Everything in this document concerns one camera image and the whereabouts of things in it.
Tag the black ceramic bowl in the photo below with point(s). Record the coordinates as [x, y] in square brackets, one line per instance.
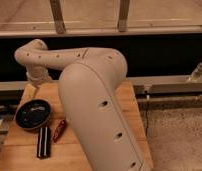
[33, 114]

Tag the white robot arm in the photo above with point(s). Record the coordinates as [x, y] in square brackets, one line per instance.
[87, 88]

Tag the wooden post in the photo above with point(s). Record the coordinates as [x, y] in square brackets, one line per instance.
[123, 15]
[57, 16]

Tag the red pocket knife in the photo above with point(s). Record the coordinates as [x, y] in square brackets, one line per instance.
[59, 130]

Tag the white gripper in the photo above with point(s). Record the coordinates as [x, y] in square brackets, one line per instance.
[37, 80]

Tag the right wooden post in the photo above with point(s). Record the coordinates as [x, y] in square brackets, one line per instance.
[123, 15]

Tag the black striped case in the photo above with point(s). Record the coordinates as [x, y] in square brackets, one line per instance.
[44, 141]

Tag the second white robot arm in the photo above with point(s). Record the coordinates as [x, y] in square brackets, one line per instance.
[196, 74]

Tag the left wooden post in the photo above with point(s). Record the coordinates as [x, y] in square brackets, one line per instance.
[57, 16]

